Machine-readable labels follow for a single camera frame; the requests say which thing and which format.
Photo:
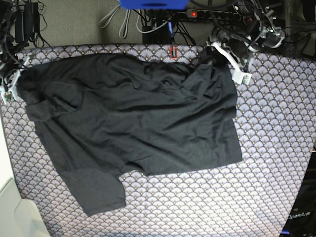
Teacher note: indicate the blue plastic mount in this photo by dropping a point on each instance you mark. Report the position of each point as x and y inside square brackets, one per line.
[154, 4]

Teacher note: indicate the black power adapter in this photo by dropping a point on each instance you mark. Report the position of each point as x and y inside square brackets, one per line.
[27, 23]

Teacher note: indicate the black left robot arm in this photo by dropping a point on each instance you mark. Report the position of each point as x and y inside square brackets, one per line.
[257, 21]

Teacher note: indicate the red and black clamp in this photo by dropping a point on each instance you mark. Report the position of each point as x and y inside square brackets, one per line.
[173, 48]

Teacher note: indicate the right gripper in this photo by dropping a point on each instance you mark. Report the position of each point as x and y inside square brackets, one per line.
[10, 63]

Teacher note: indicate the white plastic bin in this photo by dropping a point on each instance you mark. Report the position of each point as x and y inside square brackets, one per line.
[18, 217]

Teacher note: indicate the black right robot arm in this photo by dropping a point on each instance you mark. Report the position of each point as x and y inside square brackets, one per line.
[8, 11]

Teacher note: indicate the dark grey T-shirt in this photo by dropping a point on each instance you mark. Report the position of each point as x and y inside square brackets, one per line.
[101, 116]

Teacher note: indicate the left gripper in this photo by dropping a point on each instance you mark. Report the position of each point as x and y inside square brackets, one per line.
[221, 50]

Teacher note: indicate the black power strip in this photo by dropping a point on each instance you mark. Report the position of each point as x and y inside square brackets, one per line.
[204, 15]

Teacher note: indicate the black OpenArm box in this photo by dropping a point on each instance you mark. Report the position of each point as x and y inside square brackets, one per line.
[301, 221]

